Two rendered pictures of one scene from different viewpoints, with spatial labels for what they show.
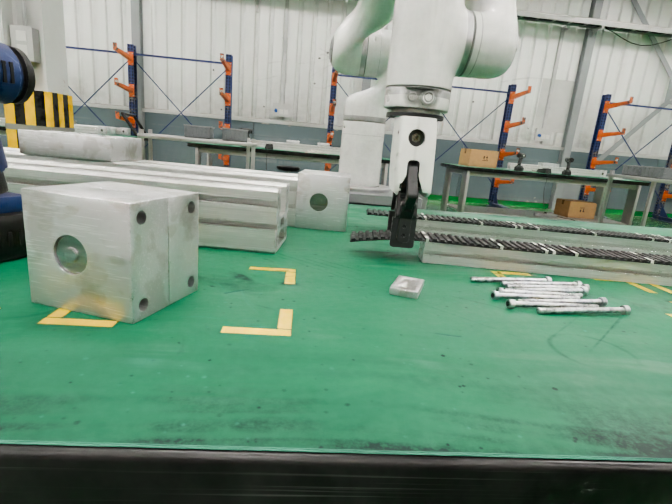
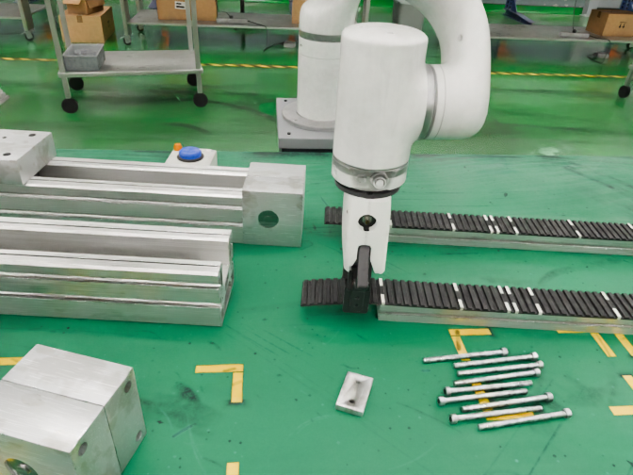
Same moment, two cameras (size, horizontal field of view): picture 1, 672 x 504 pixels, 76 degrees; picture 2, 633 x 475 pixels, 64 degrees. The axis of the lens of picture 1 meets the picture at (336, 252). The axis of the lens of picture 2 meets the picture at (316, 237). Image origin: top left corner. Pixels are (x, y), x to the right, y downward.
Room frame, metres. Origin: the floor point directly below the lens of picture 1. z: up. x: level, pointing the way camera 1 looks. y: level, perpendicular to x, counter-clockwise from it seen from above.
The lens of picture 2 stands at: (0.07, -0.02, 1.23)
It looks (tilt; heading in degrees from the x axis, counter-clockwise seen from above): 33 degrees down; 358
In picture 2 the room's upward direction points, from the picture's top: 3 degrees clockwise
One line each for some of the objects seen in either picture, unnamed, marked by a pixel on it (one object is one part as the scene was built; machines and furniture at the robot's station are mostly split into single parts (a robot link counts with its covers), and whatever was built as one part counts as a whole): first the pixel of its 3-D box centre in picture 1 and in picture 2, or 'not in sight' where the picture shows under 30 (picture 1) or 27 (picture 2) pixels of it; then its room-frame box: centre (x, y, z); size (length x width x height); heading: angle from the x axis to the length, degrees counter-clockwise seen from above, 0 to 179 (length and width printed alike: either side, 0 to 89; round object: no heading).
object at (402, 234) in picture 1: (405, 224); (357, 297); (0.55, -0.09, 0.83); 0.03 x 0.03 x 0.07; 89
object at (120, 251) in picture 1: (129, 242); (72, 417); (0.37, 0.19, 0.83); 0.11 x 0.10 x 0.10; 166
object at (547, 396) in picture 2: (562, 301); (507, 402); (0.44, -0.25, 0.78); 0.11 x 0.01 x 0.01; 101
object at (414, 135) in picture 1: (410, 151); (364, 214); (0.59, -0.09, 0.93); 0.10 x 0.07 x 0.11; 179
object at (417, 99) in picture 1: (416, 102); (369, 168); (0.59, -0.09, 0.99); 0.09 x 0.08 x 0.03; 179
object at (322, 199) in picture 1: (324, 198); (275, 200); (0.80, 0.03, 0.83); 0.12 x 0.09 x 0.10; 179
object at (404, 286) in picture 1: (407, 286); (354, 393); (0.45, -0.08, 0.78); 0.05 x 0.03 x 0.01; 162
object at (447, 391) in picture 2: (539, 293); (488, 386); (0.46, -0.23, 0.78); 0.11 x 0.01 x 0.01; 100
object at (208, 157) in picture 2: not in sight; (190, 173); (0.91, 0.19, 0.81); 0.10 x 0.08 x 0.06; 179
